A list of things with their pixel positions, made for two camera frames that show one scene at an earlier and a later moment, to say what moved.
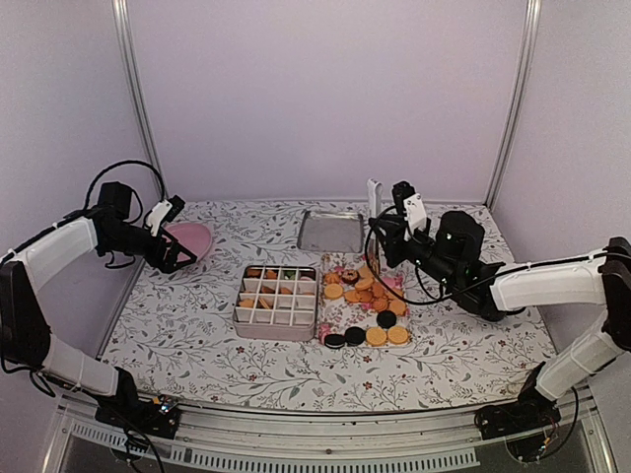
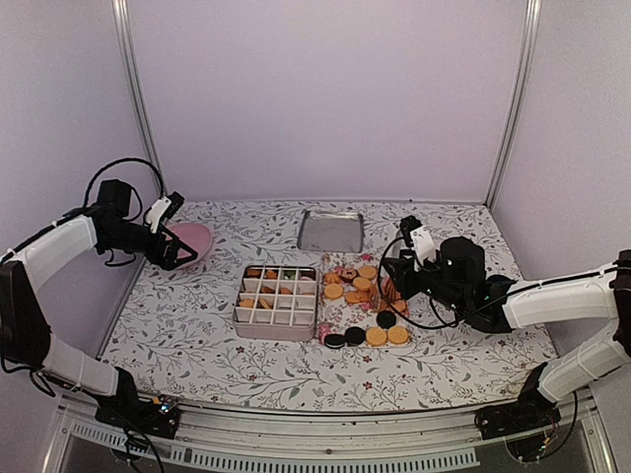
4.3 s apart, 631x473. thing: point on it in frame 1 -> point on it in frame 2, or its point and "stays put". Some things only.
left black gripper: [157, 260] stays put
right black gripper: [391, 244] -> [402, 279]
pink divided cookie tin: [277, 303] stays put
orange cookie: [246, 303] stays put
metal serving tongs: [376, 210] -> [378, 276]
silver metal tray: [331, 232] stays put
